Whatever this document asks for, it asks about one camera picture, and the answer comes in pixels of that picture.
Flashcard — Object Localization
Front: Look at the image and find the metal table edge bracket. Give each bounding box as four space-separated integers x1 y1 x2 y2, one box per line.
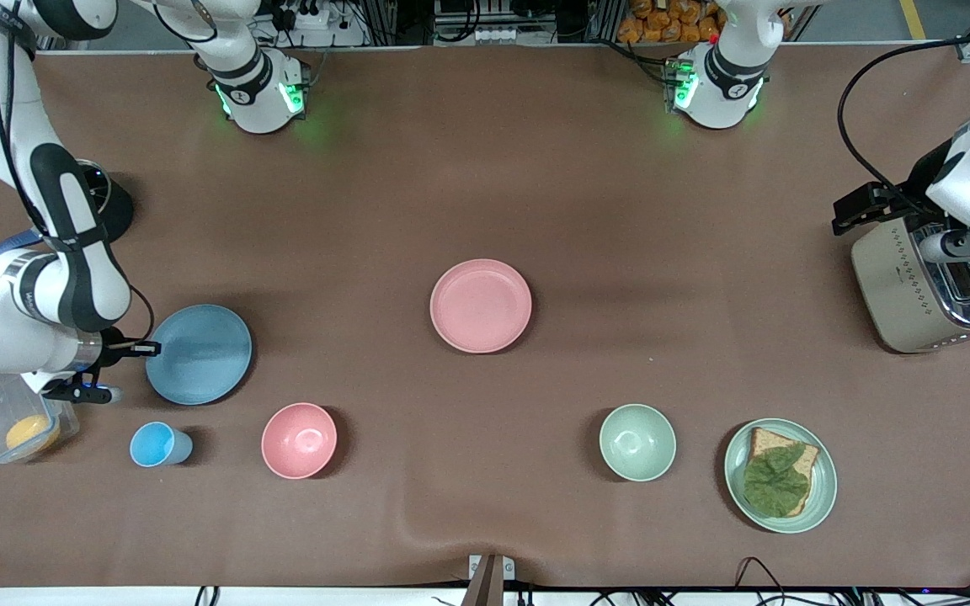
461 554 515 606

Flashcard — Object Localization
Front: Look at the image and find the blue plate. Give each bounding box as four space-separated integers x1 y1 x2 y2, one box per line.
146 304 253 407

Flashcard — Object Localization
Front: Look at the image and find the pink bowl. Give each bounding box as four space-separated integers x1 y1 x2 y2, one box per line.
261 402 339 481

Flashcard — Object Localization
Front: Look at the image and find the yellow round food piece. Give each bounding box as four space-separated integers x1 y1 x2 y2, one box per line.
5 414 61 455

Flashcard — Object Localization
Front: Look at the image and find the brown table cover mat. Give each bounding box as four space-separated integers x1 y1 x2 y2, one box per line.
0 46 970 590

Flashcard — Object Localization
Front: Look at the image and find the black saucepan with blue handle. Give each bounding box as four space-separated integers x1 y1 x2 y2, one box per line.
0 160 136 290

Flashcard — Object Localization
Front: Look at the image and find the green lettuce leaf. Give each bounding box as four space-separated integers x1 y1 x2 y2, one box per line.
743 444 811 518

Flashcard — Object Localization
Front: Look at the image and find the beige and chrome toaster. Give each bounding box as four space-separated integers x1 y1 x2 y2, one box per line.
851 215 970 354

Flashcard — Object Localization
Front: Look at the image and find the green bowl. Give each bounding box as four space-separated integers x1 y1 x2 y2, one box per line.
599 404 678 483

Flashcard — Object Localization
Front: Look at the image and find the brown bread slice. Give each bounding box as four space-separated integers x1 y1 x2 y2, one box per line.
746 427 821 517

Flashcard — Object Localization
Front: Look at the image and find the pink plate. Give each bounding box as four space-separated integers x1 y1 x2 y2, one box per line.
429 258 533 354

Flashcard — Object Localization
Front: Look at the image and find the blue cup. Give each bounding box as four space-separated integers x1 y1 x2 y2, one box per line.
130 421 194 468

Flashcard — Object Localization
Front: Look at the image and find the bag of orange buns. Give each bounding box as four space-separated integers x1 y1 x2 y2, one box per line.
617 0 723 45

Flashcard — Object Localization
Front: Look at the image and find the white power strip with plugs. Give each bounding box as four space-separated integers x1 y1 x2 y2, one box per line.
258 0 368 47

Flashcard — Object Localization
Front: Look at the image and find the small white power strip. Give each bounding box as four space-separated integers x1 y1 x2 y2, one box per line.
433 25 520 45

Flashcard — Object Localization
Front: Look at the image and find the green plate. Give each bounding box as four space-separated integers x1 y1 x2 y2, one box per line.
723 417 838 534

